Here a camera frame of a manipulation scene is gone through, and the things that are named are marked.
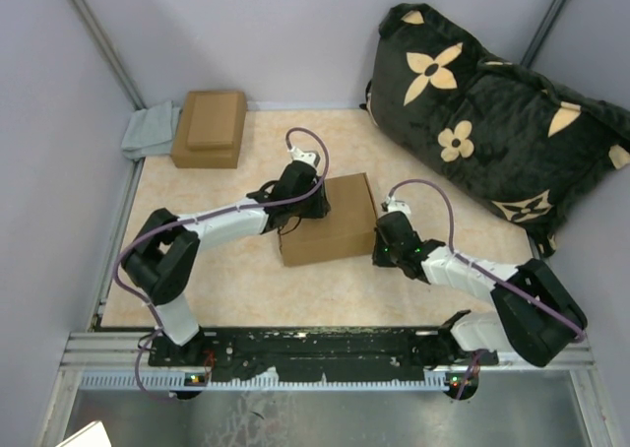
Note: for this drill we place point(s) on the small folded cardboard box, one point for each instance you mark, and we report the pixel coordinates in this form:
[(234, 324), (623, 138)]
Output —
[(213, 122)]

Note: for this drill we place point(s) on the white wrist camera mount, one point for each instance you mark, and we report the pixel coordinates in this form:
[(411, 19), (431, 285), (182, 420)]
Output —
[(311, 158), (391, 205)]

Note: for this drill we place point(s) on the left aluminium corner post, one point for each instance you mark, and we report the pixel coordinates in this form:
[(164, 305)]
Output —
[(108, 52)]

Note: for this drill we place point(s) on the aluminium frame rail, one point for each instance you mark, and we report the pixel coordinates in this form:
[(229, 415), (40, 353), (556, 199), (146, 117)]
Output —
[(109, 349)]

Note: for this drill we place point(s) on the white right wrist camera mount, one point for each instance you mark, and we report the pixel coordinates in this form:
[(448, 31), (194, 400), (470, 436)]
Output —
[(391, 205)]

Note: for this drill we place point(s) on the large folded cardboard box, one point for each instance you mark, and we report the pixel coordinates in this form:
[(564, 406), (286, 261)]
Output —
[(183, 157)]

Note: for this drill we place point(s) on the aluminium corner post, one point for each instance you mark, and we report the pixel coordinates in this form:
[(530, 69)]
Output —
[(108, 52), (542, 32)]

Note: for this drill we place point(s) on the right aluminium corner post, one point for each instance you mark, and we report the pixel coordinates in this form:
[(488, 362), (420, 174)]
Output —
[(542, 32)]

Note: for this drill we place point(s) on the white paper sheet corner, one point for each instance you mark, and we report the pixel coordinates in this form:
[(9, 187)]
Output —
[(92, 435)]

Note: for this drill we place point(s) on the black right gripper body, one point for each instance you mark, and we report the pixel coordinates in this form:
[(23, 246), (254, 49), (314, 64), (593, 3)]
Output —
[(384, 255)]

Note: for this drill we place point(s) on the grey folded cloth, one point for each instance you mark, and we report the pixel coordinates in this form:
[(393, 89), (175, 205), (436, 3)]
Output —
[(151, 131)]

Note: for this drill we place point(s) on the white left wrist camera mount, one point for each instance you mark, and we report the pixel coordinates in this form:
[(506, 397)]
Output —
[(311, 158)]

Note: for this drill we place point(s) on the brown cardboard box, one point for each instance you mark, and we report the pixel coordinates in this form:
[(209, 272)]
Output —
[(347, 230)]

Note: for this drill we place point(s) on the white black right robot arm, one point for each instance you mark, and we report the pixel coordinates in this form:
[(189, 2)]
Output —
[(533, 314)]

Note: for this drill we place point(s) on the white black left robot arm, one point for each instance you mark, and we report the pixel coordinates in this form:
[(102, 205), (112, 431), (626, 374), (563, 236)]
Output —
[(161, 258)]

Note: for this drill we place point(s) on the white slotted cable duct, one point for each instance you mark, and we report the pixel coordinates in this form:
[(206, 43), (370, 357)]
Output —
[(192, 381)]

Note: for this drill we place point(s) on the black floral plush pillow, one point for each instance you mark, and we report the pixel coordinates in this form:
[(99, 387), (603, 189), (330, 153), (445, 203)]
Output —
[(524, 147)]

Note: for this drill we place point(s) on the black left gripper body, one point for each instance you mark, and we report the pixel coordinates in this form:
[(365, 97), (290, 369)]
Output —
[(311, 207)]

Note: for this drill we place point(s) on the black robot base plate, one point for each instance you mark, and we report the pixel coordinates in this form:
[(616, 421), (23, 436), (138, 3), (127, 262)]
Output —
[(306, 354)]

